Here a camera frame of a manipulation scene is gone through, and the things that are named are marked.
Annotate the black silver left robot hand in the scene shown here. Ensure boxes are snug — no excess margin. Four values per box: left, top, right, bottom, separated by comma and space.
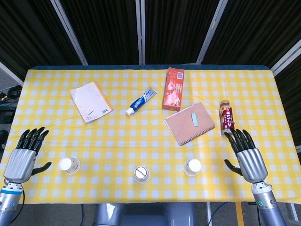
3, 127, 52, 184

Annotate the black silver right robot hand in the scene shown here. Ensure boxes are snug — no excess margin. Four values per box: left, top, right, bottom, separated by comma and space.
224, 128, 269, 184

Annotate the plain white paper cup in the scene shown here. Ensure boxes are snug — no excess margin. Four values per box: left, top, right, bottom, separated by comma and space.
183, 159, 202, 177
58, 157, 81, 175

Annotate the white paper cup with line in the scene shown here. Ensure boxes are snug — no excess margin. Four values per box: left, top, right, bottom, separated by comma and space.
133, 165, 151, 183

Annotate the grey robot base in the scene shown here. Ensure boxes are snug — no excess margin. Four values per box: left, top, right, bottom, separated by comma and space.
94, 202, 196, 226

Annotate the yellow white checkered tablecloth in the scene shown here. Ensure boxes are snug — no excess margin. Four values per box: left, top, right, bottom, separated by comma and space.
0, 68, 301, 204

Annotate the red Costa coffee bottle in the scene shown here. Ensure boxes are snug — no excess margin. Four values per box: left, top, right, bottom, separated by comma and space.
220, 99, 237, 136

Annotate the brown spiral notebook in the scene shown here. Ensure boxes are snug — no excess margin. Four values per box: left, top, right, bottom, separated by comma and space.
164, 101, 216, 147

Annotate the white paper booklet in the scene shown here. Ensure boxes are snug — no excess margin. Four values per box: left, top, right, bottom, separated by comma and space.
70, 81, 113, 124

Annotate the orange cardboard box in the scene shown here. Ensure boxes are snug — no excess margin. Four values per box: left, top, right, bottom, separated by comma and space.
162, 67, 185, 112

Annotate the blue white toothpaste tube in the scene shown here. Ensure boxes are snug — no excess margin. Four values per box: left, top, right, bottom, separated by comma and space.
126, 87, 158, 116

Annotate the blue table edge padding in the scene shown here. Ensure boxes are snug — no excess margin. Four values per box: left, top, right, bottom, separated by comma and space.
30, 64, 274, 72

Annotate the blue floor cable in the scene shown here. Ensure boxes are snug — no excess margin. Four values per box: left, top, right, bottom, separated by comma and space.
79, 203, 86, 226
211, 202, 229, 226

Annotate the black cable bundle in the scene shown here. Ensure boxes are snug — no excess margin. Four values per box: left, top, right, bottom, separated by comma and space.
0, 85, 23, 102

